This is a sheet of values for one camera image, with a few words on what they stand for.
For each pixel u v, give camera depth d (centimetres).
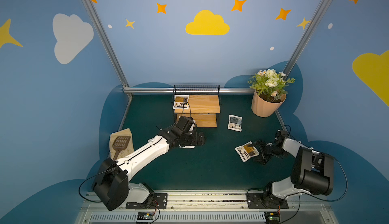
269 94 98
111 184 40
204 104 94
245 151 91
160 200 75
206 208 74
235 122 105
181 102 94
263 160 80
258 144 83
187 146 84
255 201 74
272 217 73
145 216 72
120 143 91
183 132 62
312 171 45
